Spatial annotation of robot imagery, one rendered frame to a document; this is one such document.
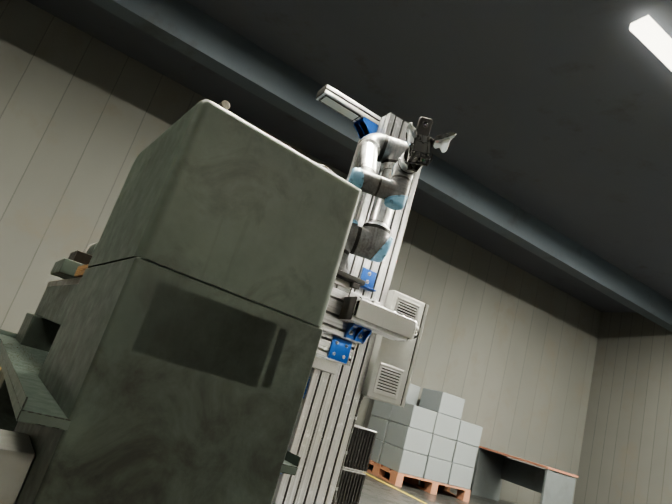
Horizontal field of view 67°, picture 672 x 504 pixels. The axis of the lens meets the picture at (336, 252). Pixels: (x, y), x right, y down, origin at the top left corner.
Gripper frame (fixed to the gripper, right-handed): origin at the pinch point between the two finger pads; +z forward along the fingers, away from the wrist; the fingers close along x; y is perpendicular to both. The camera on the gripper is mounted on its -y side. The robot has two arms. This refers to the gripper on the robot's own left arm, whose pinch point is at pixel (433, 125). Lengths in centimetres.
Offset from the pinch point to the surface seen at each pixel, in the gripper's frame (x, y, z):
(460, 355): -271, 8, -619
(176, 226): 62, 55, 31
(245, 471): 39, 103, 17
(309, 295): 31, 62, 16
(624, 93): -214, -180, -191
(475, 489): -311, 195, -618
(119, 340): 68, 80, 32
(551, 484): -364, 161, -511
